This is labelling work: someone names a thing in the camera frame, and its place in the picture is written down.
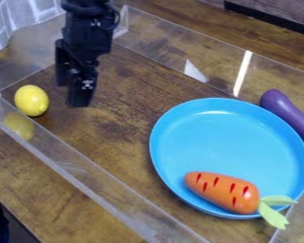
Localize yellow toy lemon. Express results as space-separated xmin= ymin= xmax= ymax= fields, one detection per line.
xmin=14 ymin=84 xmax=50 ymax=117

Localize clear acrylic left wall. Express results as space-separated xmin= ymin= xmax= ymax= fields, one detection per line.
xmin=0 ymin=14 xmax=64 ymax=91

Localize clear acrylic wall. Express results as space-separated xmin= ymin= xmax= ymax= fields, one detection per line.
xmin=0 ymin=14 xmax=64 ymax=91
xmin=0 ymin=97 xmax=210 ymax=243
xmin=114 ymin=5 xmax=304 ymax=109

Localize orange toy carrot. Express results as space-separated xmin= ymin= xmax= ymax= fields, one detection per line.
xmin=185 ymin=171 xmax=297 ymax=230

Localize white patterned curtain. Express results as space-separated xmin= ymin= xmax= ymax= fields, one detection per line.
xmin=0 ymin=0 xmax=64 ymax=51

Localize dark wooden furniture piece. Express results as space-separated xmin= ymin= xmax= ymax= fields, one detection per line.
xmin=225 ymin=0 xmax=304 ymax=34

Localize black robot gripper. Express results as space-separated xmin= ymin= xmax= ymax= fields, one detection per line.
xmin=55 ymin=0 xmax=119 ymax=107

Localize clear acrylic front wall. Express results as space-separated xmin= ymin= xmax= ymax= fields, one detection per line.
xmin=0 ymin=97 xmax=210 ymax=243

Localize blue plastic tray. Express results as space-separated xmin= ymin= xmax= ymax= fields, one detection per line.
xmin=150 ymin=98 xmax=304 ymax=219

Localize clear acrylic back wall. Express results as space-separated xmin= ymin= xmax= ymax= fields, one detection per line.
xmin=114 ymin=5 xmax=304 ymax=109

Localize purple toy eggplant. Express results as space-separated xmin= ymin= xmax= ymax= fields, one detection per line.
xmin=261 ymin=89 xmax=304 ymax=140

